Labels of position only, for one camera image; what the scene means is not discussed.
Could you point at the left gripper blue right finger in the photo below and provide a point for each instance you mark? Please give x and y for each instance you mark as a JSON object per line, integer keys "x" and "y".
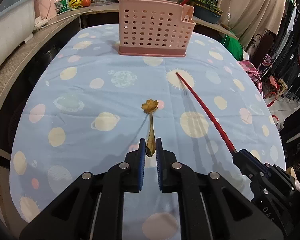
{"x": 159, "y": 155}

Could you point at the red tomato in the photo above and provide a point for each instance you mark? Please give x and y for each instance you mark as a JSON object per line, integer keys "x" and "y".
{"x": 85, "y": 3}

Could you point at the clear food container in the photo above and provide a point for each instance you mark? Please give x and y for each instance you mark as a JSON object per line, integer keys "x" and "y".
{"x": 102, "y": 2}

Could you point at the gold flower spoon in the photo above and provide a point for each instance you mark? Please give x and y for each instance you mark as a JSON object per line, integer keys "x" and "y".
{"x": 149, "y": 107}

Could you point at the blue planet-print tablecloth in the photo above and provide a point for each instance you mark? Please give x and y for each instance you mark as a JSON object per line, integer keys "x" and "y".
{"x": 74, "y": 167}

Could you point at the pink floral cloth chair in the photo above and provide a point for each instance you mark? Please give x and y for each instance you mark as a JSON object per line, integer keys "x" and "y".
{"x": 253, "y": 74}

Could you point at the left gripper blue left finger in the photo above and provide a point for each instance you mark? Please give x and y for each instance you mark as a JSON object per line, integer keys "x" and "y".
{"x": 141, "y": 164}

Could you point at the yellow snack packet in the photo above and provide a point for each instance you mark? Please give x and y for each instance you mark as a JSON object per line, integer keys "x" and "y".
{"x": 75, "y": 4}

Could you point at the green bag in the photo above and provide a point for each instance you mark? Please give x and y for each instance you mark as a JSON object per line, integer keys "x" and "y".
{"x": 233, "y": 46}

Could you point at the pink perforated utensil holder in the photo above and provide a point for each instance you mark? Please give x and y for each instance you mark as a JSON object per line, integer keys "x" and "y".
{"x": 154, "y": 28}

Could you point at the blue basin with vegetables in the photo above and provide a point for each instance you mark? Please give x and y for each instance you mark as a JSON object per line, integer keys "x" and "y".
{"x": 207, "y": 10}

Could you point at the dish drainer box with lid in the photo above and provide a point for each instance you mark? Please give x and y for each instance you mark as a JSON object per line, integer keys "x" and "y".
{"x": 16, "y": 26}

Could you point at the green canister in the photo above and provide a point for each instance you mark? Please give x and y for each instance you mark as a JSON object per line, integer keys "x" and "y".
{"x": 62, "y": 6}

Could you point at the beige hanging curtain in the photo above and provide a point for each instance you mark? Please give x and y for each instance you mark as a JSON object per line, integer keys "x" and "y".
{"x": 246, "y": 18}

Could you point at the pink electric kettle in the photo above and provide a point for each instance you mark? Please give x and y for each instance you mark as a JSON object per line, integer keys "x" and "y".
{"x": 45, "y": 9}

